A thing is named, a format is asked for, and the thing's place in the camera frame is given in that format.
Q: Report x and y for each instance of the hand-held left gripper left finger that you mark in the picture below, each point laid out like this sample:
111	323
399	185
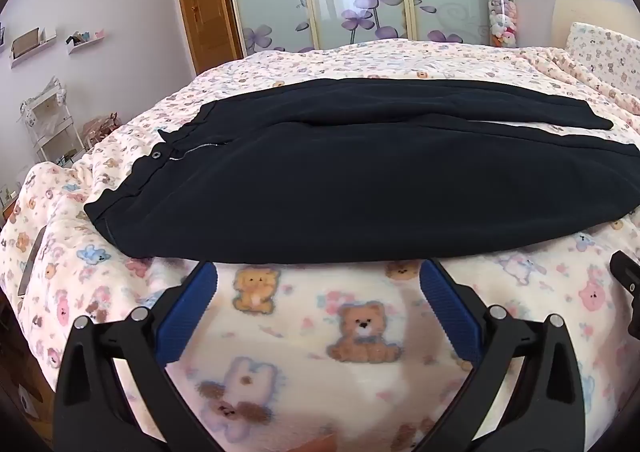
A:
187	312

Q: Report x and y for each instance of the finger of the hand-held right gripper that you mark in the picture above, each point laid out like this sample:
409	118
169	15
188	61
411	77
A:
627	272

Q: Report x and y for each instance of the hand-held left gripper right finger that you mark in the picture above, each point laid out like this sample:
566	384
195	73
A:
450	307

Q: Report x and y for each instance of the black pants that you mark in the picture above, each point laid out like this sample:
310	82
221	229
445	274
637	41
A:
350	182

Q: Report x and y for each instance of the bear printed blanket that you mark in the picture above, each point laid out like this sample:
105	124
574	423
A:
310	322

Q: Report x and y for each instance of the grey flat object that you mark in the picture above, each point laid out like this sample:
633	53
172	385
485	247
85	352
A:
32	259

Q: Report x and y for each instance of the bear printed pillow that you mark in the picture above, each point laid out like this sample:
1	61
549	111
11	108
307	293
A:
605	54

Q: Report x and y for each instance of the cream and pink headboard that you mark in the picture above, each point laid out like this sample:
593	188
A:
595	12

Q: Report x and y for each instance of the clear tube of plush toys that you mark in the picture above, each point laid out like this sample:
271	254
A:
502	17

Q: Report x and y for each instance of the wooden door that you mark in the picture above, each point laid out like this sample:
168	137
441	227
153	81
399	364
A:
210	22

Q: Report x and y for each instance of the wooden bed frame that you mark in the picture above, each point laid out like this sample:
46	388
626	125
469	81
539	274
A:
25	372

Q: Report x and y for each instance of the white wall shelf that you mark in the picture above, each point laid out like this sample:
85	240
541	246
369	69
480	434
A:
30	44
85	42

